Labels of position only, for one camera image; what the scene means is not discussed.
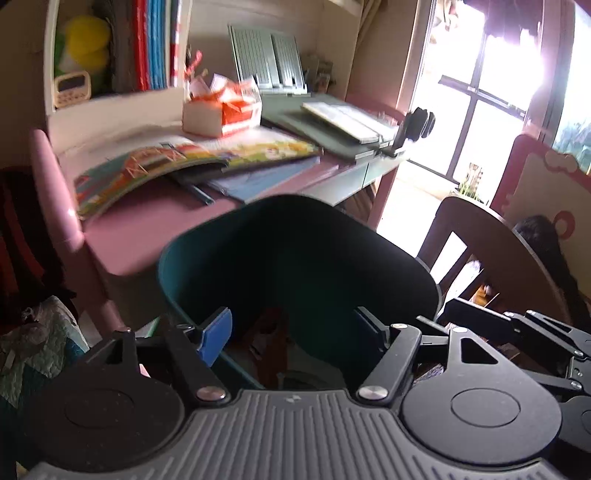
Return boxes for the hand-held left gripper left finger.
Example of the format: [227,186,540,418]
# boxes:
[85,306,232,406]

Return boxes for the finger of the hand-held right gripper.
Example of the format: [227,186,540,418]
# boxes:
[522,353,591,404]
[438,298,591,360]

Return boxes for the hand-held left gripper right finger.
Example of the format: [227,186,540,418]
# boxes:
[353,306,505,408]

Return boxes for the dark green trash bin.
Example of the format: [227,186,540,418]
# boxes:
[157,194,444,391]

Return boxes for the dark wooden chair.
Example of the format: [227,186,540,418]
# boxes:
[416,196,578,334]

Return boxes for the pink desk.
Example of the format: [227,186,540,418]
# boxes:
[30,90,411,334]

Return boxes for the potted plant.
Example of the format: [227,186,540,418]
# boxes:
[457,164,486,204]

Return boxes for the dark blue pen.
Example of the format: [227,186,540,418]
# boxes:
[178,181,216,206]

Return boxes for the pink white board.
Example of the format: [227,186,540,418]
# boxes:
[489,134,591,287]

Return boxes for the blue notebook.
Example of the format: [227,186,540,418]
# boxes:
[203,154,324,204]

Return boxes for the teal white zigzag quilt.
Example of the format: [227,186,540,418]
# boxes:
[0,295,90,416]

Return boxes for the colourful picture book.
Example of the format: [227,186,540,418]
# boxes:
[74,138,324,220]

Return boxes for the black headphones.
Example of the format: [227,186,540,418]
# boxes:
[390,107,437,158]

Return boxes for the light grey notebook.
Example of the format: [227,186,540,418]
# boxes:
[300,100,385,145]

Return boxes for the orange white tissue box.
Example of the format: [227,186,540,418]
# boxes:
[182,76,264,139]

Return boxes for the grey folder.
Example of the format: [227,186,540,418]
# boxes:
[261,92,399,162]

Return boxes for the dark framed window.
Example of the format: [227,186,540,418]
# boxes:
[406,0,591,185]

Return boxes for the white shelf unit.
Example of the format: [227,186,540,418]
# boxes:
[44,0,195,139]

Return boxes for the small picture card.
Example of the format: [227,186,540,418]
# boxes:
[302,55,334,93]

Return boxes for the grey book stand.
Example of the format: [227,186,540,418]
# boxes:
[228,24,310,96]

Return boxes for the small white calculator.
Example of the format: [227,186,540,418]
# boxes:
[53,71,92,109]

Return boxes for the row of books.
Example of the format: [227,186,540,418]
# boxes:
[106,0,183,93]

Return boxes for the yellow plush toy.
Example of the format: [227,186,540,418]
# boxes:
[55,14,112,93]

